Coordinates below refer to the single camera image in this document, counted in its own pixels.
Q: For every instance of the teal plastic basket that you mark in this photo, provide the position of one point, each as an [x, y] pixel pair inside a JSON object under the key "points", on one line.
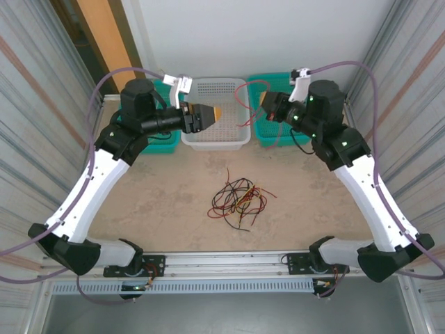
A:
{"points": [[267, 135], [163, 146]]}

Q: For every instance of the black controller board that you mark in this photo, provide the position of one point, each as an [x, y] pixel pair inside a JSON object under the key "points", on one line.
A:
{"points": [[321, 287], [135, 288]]}

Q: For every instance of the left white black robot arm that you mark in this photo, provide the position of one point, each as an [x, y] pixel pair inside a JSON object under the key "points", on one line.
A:
{"points": [[90, 195]]}

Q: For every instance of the white plastic basket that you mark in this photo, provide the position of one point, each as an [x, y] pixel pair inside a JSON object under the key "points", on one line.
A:
{"points": [[222, 90]]}

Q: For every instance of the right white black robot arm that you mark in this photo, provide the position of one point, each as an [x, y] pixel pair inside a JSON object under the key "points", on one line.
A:
{"points": [[368, 202]]}

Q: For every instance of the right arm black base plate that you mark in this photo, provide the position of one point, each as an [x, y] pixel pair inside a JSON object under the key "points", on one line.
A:
{"points": [[297, 262]]}

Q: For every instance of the orange wooden door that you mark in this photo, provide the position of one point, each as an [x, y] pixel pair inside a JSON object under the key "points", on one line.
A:
{"points": [[104, 35]]}

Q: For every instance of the aluminium rail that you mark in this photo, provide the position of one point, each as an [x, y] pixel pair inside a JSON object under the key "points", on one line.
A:
{"points": [[226, 262]]}

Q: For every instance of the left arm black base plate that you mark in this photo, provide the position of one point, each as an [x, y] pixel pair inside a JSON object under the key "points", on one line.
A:
{"points": [[154, 266]]}

